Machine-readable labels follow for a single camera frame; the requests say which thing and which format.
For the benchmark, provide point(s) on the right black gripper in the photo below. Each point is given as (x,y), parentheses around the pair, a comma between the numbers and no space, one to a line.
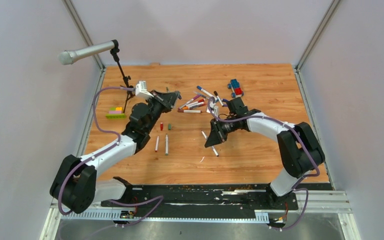
(216,136)

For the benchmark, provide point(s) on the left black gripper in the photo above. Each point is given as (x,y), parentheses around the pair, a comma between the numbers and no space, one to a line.
(169,99)

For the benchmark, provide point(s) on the green white marker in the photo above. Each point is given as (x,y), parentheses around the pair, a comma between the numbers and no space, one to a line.
(166,145)

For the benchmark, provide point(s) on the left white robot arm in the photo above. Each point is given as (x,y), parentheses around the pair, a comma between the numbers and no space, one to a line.
(75,186)

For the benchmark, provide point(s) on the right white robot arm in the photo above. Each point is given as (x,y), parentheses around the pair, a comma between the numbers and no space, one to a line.
(300,151)

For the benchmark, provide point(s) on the brown capped white marker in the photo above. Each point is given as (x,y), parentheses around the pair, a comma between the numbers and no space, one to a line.
(189,111)

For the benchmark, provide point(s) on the orange capped white marker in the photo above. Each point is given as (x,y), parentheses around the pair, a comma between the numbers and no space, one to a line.
(192,105)

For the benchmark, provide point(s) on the blue capped white marker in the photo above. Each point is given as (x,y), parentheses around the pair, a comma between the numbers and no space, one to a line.
(206,92)

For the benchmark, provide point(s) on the grey capped marker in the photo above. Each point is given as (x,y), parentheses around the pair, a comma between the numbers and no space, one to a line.
(205,96)

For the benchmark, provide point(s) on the red capped white marker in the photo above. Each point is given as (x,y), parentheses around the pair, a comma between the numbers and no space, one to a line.
(201,104)

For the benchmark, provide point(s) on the black capped white marker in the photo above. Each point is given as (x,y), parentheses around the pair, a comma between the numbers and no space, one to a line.
(218,98)

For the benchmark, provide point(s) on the blue red toy brick car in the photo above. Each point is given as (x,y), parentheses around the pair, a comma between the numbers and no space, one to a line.
(235,87)

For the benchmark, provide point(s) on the green pink toy brick stack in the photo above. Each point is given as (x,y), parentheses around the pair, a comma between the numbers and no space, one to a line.
(116,113)

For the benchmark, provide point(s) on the black microphone tripod stand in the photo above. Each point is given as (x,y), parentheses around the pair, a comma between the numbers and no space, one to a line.
(114,53)

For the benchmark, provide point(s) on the silver microphone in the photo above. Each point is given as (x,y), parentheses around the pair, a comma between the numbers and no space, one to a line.
(69,57)

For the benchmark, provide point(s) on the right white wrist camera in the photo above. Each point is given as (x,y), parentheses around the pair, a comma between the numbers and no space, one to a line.
(213,109)

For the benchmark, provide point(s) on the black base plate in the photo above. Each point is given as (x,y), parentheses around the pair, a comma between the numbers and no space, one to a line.
(211,201)

